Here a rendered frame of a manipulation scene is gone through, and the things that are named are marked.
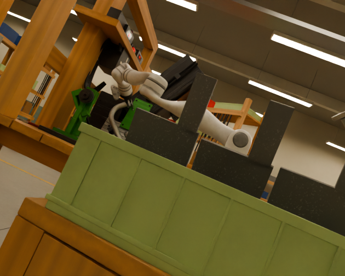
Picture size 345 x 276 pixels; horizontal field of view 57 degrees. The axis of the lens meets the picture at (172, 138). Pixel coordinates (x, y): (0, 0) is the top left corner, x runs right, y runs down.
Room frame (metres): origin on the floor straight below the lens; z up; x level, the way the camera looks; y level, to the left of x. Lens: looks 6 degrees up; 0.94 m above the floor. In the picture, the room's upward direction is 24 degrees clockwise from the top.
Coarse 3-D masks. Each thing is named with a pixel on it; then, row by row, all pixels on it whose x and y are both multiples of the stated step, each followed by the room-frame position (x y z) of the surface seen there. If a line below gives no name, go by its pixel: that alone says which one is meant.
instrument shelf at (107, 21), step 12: (84, 12) 1.57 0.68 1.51; (96, 12) 1.56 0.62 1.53; (84, 24) 1.71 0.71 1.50; (96, 24) 1.63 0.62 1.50; (108, 24) 1.55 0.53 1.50; (120, 24) 1.58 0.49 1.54; (108, 36) 1.73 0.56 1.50; (120, 36) 1.65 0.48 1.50; (132, 48) 1.87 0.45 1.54; (132, 60) 1.98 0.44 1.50
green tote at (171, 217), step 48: (96, 144) 0.59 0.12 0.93; (96, 192) 0.58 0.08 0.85; (144, 192) 0.55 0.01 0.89; (192, 192) 0.54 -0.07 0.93; (240, 192) 0.51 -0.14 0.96; (144, 240) 0.55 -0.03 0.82; (192, 240) 0.53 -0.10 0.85; (240, 240) 0.51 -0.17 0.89; (288, 240) 0.49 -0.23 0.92; (336, 240) 0.47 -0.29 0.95
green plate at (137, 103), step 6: (138, 102) 1.88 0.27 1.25; (144, 102) 1.87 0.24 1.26; (132, 108) 1.86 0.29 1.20; (144, 108) 1.86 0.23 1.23; (150, 108) 1.86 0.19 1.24; (126, 114) 1.85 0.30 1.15; (132, 114) 1.85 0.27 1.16; (126, 120) 1.84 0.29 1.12; (120, 126) 1.83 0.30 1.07; (126, 126) 1.83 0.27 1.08
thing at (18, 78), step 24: (48, 0) 1.27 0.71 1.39; (72, 0) 1.32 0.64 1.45; (120, 0) 1.72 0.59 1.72; (48, 24) 1.27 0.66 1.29; (24, 48) 1.27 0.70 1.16; (48, 48) 1.33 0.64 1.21; (96, 48) 1.71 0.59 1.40; (144, 48) 2.66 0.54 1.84; (24, 72) 1.27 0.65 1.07; (72, 72) 1.65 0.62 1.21; (0, 96) 1.27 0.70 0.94; (24, 96) 1.33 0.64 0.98; (48, 96) 1.66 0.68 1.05; (72, 96) 1.71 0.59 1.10; (48, 120) 1.65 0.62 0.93
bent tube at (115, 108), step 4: (120, 104) 1.83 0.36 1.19; (124, 104) 1.83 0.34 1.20; (132, 104) 1.83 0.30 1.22; (112, 108) 1.83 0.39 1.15; (116, 108) 1.83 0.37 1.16; (112, 112) 1.82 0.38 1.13; (108, 116) 1.82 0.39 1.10; (112, 116) 1.81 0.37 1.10; (112, 120) 1.80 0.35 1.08; (112, 124) 1.80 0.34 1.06; (112, 128) 1.80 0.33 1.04; (116, 128) 1.79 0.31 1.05; (116, 132) 1.78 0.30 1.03; (116, 136) 1.78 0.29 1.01; (120, 136) 1.78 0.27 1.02
